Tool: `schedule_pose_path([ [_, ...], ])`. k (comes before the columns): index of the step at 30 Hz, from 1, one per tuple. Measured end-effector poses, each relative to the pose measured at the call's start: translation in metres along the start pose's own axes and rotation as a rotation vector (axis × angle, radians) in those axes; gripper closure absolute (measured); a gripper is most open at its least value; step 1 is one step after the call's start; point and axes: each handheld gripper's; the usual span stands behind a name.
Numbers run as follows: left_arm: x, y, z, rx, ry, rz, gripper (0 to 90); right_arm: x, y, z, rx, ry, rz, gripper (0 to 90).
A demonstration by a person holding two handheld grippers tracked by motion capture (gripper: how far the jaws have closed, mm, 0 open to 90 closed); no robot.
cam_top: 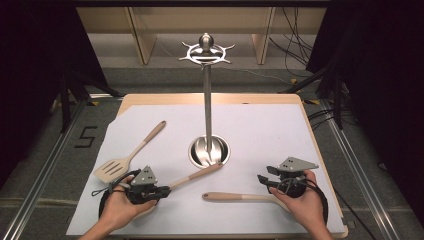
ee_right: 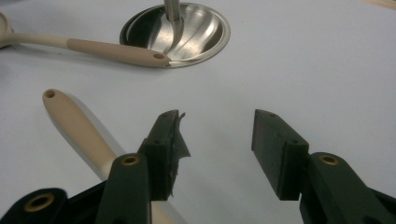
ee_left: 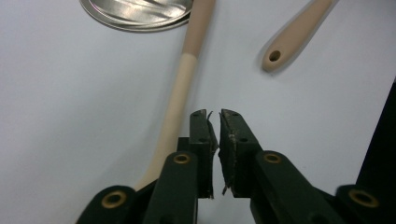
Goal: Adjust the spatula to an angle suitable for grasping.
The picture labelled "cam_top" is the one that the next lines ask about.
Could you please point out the light wooden shelf unit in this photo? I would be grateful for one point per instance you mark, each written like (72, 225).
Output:
(200, 20)

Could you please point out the steel utensil stand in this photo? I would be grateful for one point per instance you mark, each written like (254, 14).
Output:
(207, 100)

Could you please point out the yellow tape piece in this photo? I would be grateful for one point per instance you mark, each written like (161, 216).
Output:
(95, 103)
(293, 81)
(313, 101)

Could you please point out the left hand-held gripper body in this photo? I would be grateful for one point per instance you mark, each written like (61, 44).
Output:
(144, 178)

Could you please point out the beige slotted spatula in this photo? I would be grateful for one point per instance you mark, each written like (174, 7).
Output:
(113, 168)

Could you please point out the white paper sheet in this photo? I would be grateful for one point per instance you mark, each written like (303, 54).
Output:
(266, 126)

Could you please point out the person's left hand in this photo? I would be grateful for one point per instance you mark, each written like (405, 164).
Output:
(118, 210)

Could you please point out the beige solid spatula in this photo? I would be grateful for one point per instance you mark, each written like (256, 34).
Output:
(200, 173)

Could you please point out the person's right hand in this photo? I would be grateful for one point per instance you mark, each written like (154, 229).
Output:
(308, 208)

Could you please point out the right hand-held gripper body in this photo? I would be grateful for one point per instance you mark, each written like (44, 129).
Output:
(293, 183)

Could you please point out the metal floor rail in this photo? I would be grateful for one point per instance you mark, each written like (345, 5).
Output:
(363, 173)
(43, 173)

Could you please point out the black stand legs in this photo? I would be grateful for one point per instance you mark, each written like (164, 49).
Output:
(337, 100)
(65, 100)

